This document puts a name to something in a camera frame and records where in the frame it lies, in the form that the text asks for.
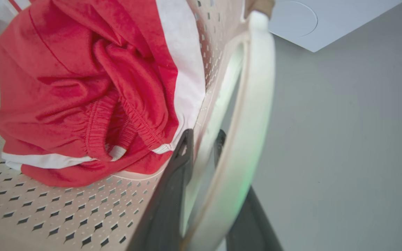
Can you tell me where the red garment with white stripes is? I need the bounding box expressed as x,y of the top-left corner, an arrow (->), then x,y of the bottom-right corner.
0,0 -> 207,188

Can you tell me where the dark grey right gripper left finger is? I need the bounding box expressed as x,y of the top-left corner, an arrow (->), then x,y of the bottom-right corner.
126,129 -> 194,251

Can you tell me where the white perforated plastic laundry basket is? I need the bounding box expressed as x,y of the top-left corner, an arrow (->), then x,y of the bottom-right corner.
0,0 -> 276,251

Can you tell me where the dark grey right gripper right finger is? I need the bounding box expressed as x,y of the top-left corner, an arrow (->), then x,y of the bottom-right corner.
214,129 -> 284,251

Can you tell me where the white washing machine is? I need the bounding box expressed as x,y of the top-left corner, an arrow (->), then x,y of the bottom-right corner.
268,0 -> 402,53

